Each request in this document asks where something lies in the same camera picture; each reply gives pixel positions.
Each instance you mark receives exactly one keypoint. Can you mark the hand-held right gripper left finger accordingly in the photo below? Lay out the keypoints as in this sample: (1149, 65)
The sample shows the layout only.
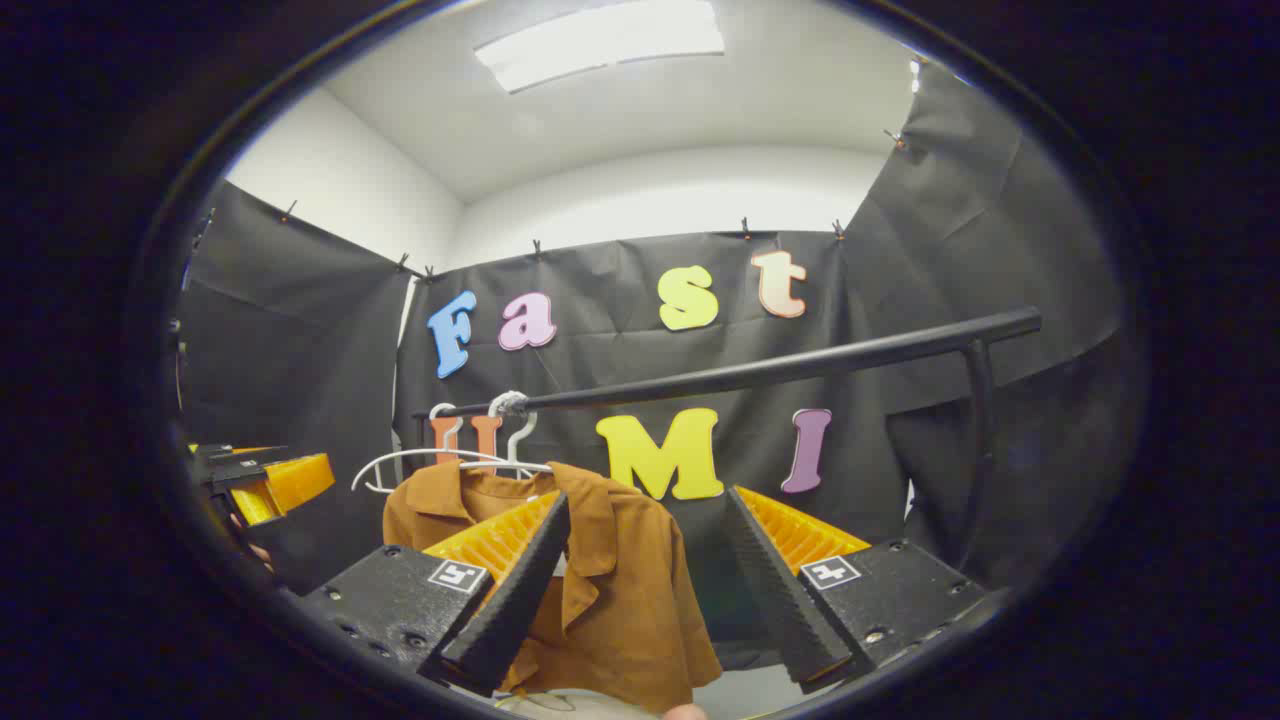
(515, 590)

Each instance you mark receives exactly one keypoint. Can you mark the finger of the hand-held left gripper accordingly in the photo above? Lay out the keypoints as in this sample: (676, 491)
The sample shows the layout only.
(255, 503)
(300, 478)

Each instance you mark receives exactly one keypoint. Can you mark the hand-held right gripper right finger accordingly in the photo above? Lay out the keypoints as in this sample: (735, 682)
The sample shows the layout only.
(775, 590)

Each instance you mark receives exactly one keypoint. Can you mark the brown short-sleeved shirt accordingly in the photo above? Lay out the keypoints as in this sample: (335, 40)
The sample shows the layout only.
(630, 610)

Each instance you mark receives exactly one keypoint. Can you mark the black metal clothes rack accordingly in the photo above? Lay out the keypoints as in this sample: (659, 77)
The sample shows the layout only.
(800, 366)

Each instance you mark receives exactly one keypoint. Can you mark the black backdrop cloth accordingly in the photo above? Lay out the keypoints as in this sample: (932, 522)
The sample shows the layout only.
(880, 300)

